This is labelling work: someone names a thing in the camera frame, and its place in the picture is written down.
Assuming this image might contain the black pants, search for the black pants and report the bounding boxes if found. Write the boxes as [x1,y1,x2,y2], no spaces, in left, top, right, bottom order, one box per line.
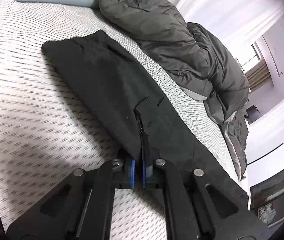
[42,30,249,205]

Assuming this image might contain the dark glass wardrobe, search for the dark glass wardrobe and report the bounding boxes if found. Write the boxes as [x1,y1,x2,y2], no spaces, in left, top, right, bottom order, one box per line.
[250,169,284,228]

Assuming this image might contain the white patterned mattress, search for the white patterned mattress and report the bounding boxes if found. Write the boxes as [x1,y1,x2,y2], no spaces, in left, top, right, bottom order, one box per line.
[0,0,237,228]

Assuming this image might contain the dark grey duvet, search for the dark grey duvet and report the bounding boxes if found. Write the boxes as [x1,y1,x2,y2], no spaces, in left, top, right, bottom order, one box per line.
[98,0,250,179]

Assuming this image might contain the brown curtain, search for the brown curtain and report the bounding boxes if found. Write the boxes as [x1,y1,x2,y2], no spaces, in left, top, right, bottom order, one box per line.
[245,59,271,92]

